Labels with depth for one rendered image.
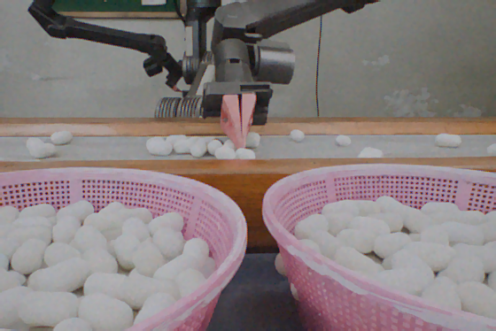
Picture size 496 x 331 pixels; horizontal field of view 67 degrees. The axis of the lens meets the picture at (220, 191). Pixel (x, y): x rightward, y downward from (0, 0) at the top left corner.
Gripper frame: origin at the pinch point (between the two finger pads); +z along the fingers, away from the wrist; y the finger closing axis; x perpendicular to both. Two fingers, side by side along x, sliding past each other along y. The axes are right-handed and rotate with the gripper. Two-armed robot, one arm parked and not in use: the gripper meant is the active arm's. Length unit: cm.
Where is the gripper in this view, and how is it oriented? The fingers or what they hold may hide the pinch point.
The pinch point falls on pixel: (241, 146)
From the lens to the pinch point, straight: 52.1
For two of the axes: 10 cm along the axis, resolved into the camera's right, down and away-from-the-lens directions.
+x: -0.6, 5.2, 8.5
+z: 0.6, 8.5, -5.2
